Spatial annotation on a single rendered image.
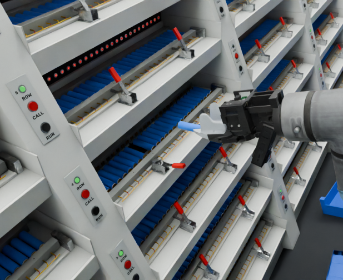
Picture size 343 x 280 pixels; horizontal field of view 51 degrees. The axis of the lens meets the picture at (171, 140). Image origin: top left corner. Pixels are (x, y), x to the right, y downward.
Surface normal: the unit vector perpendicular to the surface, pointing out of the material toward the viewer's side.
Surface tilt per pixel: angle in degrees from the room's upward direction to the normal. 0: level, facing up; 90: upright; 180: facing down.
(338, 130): 97
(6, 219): 112
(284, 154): 22
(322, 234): 0
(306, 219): 0
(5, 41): 90
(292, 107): 39
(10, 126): 90
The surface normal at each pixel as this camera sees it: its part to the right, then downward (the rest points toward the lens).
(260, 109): -0.54, 0.54
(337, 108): -0.63, -0.16
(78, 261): -0.07, -0.80
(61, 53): 0.84, 0.28
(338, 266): -0.37, -0.84
